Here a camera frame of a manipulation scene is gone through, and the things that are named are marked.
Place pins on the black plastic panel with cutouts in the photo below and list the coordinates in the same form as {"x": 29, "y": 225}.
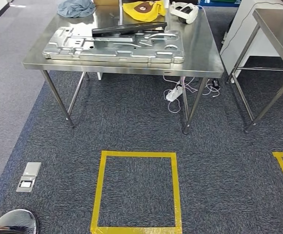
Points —
{"x": 122, "y": 29}

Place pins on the stainless steel workbench table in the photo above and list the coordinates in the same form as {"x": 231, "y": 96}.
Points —
{"x": 197, "y": 48}

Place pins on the white power strip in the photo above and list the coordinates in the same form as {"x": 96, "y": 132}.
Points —
{"x": 173, "y": 93}

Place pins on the large stamped metal sheet panel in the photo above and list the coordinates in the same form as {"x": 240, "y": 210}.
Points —
{"x": 107, "y": 53}

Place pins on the yellow floor tape square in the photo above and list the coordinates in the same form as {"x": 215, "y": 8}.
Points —
{"x": 175, "y": 193}

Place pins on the yellow bag with bear print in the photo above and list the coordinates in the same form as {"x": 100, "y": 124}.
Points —
{"x": 144, "y": 16}

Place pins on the black power adapter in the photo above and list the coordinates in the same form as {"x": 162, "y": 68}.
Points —
{"x": 215, "y": 83}

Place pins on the white VR headset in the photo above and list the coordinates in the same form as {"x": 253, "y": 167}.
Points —
{"x": 191, "y": 13}

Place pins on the brown cardboard box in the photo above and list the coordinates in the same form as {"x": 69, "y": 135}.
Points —
{"x": 106, "y": 2}

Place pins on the crumpled blue cloth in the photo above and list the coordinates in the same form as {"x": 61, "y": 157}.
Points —
{"x": 76, "y": 8}

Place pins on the white cabinet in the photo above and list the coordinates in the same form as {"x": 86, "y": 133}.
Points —
{"x": 239, "y": 32}

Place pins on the open silver floor socket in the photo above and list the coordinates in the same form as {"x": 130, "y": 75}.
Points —
{"x": 31, "y": 169}

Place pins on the stainless steel side table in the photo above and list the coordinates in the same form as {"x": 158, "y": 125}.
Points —
{"x": 277, "y": 25}

